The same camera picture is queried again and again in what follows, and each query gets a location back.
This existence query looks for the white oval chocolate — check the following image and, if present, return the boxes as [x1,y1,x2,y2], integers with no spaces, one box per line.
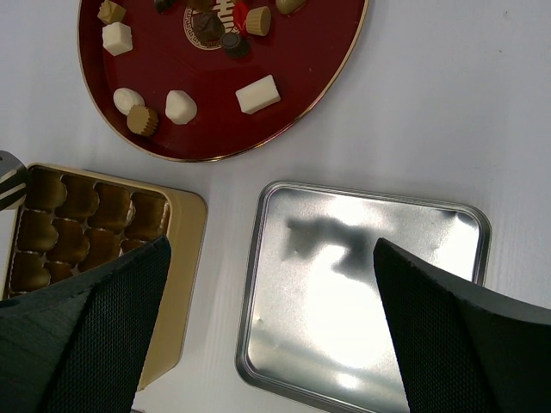
[165,90,198,125]
[113,88,145,116]

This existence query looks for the dark round chocolate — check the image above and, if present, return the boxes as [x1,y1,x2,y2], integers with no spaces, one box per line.
[220,33,251,59]

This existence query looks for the tan heart chocolate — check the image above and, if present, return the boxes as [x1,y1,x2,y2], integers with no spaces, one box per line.
[275,0,306,15]

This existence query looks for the gold chocolate box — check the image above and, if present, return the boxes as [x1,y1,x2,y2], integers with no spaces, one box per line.
[1,163,207,390]

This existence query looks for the white oval chocolate left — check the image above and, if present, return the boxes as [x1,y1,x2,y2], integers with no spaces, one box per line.
[113,88,145,116]

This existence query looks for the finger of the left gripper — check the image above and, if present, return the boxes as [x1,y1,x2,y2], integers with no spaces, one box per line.
[0,151,28,211]

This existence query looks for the tan ridged cup chocolate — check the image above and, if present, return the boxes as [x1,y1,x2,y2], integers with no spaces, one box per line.
[127,105,158,137]

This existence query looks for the white square chocolate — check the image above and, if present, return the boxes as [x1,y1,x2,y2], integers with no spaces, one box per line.
[102,22,133,56]

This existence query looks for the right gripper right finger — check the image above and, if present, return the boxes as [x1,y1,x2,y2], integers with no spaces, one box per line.
[374,238,550,412]

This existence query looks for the dark brown chocolate centre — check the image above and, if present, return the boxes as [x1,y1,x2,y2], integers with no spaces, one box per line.
[192,11,226,43]

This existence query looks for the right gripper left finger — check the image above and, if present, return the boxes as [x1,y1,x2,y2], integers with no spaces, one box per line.
[1,236,171,412]

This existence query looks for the white rectangular chocolate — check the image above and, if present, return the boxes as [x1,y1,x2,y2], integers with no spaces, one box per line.
[235,75,281,114]

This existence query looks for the silver square tin lid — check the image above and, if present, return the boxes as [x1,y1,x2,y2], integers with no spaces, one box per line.
[236,181,492,412]

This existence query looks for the round red tray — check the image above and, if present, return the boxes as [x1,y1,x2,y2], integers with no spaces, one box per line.
[77,1,368,162]

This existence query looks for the white oval chocolate right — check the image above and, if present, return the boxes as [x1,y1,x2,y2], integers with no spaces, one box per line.
[165,90,198,125]

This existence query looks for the tan cube chocolate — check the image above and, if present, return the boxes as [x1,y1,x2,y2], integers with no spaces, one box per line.
[97,0,127,25]

